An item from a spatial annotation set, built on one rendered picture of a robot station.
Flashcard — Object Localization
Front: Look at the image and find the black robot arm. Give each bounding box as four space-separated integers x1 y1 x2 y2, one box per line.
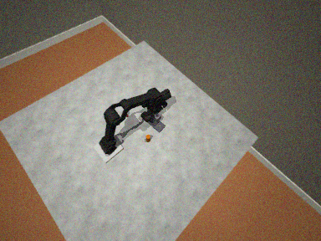
99 88 171 155

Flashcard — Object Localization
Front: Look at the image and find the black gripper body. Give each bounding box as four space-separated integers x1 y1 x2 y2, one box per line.
140 101 167 122

